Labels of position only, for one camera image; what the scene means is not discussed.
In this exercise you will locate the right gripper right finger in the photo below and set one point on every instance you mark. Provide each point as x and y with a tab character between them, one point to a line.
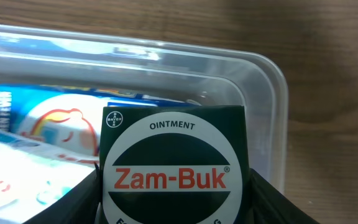
271	207

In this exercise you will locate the clear plastic container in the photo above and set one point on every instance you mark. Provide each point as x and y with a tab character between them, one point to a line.
211	77

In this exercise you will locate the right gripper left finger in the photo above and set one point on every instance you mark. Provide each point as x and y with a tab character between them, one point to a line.
78	206

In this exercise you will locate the white Panadol box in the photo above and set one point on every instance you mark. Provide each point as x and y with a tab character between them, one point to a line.
34	175

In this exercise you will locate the blue Kool Fever box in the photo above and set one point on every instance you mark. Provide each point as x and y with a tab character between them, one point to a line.
66	116

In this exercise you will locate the dark green round tin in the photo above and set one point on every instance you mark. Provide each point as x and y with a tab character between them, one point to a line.
175	165

